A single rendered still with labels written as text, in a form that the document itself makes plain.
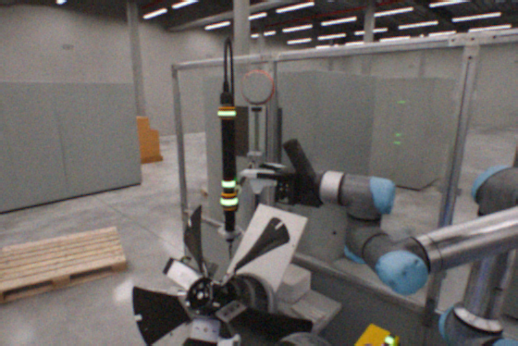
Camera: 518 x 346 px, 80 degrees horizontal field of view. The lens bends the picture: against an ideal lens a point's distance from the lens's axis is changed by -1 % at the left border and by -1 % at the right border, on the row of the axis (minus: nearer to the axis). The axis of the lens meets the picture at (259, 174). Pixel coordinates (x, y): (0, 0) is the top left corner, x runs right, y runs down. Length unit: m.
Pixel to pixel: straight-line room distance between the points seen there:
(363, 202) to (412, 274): 0.17
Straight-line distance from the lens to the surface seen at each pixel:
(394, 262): 0.61
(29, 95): 6.21
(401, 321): 1.64
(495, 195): 0.92
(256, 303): 1.19
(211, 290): 1.07
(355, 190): 0.70
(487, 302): 1.02
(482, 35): 1.30
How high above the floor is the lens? 1.85
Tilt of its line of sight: 15 degrees down
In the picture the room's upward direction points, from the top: straight up
